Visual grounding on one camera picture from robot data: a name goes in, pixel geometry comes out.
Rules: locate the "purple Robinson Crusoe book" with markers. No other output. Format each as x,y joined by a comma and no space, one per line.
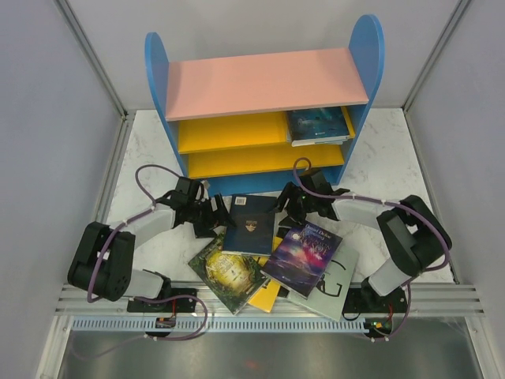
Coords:
300,260

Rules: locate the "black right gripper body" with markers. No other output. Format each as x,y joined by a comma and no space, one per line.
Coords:
299,204

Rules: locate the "black W.S. book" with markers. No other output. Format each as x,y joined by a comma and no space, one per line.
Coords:
280,235

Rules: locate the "teal ocean cover book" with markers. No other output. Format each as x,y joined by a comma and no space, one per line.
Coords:
330,122

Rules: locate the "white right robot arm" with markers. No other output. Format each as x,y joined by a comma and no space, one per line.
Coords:
414,237

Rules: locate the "dark navy book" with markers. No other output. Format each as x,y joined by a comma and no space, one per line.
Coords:
254,219

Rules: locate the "aluminium frame rail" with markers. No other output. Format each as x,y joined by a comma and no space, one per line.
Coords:
422,300

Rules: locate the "grey book with letter G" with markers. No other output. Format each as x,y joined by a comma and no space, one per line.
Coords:
331,284

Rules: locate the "white slotted cable duct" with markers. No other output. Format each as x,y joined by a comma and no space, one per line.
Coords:
216,324

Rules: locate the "blue pink yellow bookshelf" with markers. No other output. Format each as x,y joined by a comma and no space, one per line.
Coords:
224,117

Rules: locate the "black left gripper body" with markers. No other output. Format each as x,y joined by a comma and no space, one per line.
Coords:
203,216

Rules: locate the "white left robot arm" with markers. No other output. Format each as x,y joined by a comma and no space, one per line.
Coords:
103,263

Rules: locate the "light blue book with barcode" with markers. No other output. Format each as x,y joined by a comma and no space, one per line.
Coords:
323,140

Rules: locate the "yellow book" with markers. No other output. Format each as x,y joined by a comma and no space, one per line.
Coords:
264,298

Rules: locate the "green forest cover book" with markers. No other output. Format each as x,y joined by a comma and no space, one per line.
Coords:
234,279

